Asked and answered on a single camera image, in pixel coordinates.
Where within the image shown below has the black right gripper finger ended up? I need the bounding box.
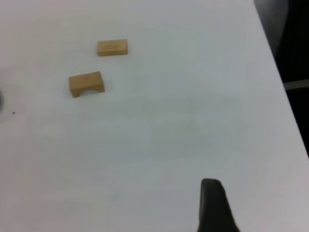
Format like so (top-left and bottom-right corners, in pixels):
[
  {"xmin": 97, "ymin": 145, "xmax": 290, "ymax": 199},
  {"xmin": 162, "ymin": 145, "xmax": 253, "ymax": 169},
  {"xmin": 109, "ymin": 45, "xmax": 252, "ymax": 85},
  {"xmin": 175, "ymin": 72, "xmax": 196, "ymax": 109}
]
[{"xmin": 197, "ymin": 178, "xmax": 242, "ymax": 232}]

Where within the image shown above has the arched wooden block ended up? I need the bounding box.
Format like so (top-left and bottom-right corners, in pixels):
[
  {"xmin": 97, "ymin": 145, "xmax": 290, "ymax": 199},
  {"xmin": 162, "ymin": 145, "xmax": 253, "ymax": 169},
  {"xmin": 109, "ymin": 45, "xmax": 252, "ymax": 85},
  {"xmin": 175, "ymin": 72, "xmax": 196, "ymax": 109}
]
[{"xmin": 68, "ymin": 71, "xmax": 106, "ymax": 98}]

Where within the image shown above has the rectangular wooden block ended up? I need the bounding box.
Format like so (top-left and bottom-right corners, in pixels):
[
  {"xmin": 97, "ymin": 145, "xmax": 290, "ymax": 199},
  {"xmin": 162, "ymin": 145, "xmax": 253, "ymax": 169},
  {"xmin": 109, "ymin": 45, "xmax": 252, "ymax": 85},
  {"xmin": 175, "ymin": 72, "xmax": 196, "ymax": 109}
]
[{"xmin": 97, "ymin": 39, "xmax": 128, "ymax": 57}]

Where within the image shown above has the grey frame bar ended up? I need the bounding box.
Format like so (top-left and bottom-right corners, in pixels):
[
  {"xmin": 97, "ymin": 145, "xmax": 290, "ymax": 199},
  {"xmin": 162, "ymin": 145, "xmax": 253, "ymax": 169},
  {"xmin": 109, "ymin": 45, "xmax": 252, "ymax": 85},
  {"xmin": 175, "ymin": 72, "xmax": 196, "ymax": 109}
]
[{"xmin": 283, "ymin": 79, "xmax": 309, "ymax": 90}]

